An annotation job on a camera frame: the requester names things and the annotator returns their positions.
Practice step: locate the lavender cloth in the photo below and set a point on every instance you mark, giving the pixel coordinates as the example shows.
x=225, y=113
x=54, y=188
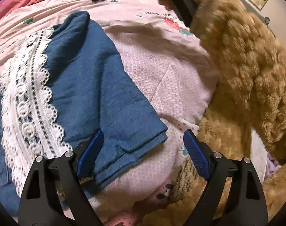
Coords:
x=263, y=155

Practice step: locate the person's pink dotted pajama pants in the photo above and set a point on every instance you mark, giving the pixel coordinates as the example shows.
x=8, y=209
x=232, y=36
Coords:
x=133, y=216

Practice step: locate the pink strawberry print bed quilt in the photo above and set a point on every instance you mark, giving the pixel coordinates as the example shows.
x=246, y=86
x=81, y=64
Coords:
x=157, y=75

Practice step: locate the person's right forearm fluffy sleeve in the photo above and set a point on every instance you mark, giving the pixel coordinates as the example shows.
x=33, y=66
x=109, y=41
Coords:
x=246, y=58

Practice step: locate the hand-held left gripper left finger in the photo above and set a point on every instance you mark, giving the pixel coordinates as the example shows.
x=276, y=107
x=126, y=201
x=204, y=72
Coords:
x=87, y=160

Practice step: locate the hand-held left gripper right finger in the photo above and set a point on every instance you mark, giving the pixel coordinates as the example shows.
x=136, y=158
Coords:
x=196, y=155

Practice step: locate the blue denim pants lace trim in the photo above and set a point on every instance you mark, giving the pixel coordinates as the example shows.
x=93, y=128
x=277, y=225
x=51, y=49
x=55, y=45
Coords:
x=91, y=75

